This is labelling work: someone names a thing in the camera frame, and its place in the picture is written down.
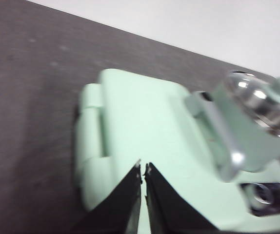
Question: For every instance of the glass lid with green knob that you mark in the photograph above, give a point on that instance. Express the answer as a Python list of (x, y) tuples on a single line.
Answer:
[(249, 97)]

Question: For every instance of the mint green griddle cover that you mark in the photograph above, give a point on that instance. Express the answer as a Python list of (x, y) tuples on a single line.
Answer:
[(142, 117)]

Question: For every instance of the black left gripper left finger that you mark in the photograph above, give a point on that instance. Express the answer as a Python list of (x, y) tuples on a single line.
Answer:
[(115, 209)]

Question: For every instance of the mint green breakfast machine base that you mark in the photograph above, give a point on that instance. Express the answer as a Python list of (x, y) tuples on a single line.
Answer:
[(91, 190)]

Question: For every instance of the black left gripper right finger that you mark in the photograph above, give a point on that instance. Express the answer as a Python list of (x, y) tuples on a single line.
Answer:
[(169, 212)]

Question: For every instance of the silver control knob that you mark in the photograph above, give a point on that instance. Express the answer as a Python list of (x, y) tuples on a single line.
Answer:
[(262, 195)]

